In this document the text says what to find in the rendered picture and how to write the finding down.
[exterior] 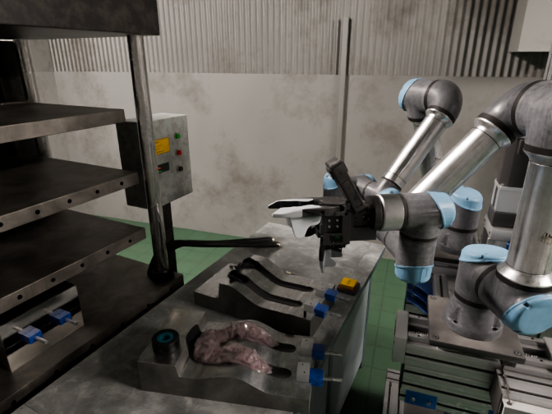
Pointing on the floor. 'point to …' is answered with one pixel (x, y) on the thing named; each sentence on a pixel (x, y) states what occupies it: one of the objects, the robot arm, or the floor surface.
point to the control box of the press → (164, 156)
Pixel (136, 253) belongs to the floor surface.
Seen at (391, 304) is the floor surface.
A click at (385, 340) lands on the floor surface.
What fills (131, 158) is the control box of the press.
